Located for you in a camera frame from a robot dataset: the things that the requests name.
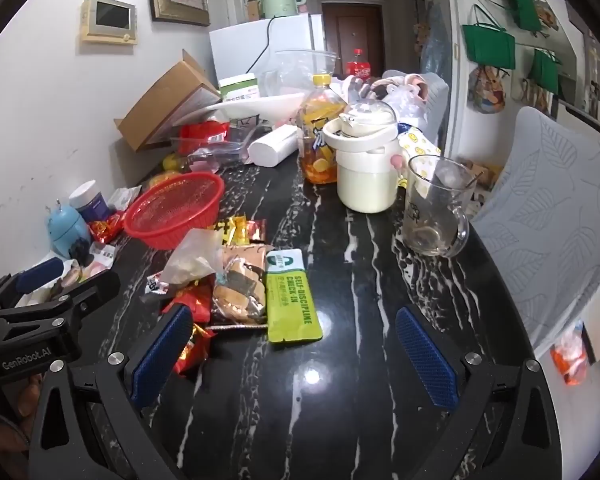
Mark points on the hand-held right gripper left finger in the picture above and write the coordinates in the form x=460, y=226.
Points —
x=162, y=355

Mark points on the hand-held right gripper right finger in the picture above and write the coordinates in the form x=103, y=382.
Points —
x=427, y=365

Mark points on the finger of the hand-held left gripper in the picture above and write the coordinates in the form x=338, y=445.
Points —
x=97, y=287
x=40, y=272

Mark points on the red gold print snack packet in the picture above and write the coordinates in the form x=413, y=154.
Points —
x=194, y=350

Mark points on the white black snack packet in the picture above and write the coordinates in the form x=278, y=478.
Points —
x=155, y=285

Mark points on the clear zip bag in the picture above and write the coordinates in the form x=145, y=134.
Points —
x=195, y=260

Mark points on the clear brown cookie packet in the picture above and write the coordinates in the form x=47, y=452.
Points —
x=240, y=285

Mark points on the red plastic basket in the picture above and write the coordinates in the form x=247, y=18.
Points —
x=180, y=200

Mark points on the green snack packet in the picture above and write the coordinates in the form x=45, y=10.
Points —
x=290, y=305

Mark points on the yellow black snack packet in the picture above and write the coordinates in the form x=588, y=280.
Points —
x=227, y=232

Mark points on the person's left hand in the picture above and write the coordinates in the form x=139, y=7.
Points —
x=29, y=400

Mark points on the white pink green packet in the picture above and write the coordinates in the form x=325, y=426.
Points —
x=102, y=255

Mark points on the blue small appliance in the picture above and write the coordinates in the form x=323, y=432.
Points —
x=67, y=232

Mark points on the red yellow print packet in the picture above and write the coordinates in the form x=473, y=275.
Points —
x=105, y=230

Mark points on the white jar with purple label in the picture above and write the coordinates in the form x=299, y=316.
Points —
x=92, y=205

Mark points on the silver white packet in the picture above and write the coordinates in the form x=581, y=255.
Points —
x=125, y=197

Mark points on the orange plastic bag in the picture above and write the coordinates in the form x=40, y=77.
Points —
x=570, y=355

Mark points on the glass mug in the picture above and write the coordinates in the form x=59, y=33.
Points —
x=430, y=220

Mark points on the yellow fruit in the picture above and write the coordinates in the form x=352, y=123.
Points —
x=172, y=162

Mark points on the red plastic bag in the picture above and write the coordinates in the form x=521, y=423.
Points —
x=205, y=132

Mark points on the clear plastic container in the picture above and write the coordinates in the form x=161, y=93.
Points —
x=230, y=150

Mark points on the cream white pot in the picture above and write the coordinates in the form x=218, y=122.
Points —
x=365, y=180

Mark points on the cardboard box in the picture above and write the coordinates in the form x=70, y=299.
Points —
x=165, y=95

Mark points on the smiley print cloth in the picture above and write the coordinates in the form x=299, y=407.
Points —
x=420, y=145

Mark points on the white tissue roll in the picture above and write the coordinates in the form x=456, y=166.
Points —
x=275, y=146

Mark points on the green white box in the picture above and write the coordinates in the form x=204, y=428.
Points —
x=237, y=87

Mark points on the yellow lid juice bottle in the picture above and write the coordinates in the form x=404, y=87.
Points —
x=316, y=130

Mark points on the white plastic bag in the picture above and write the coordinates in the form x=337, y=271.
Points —
x=405, y=100

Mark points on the white fridge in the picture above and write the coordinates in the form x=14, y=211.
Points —
x=240, y=50

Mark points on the patterned cloth bag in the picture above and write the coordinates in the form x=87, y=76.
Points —
x=486, y=90

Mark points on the red cola bottle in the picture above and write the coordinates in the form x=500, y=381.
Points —
x=358, y=67

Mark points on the large green tote bag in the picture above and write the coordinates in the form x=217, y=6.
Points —
x=487, y=45

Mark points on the brown door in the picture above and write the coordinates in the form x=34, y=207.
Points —
x=365, y=30

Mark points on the wall intercom panel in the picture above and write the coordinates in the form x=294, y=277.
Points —
x=107, y=15

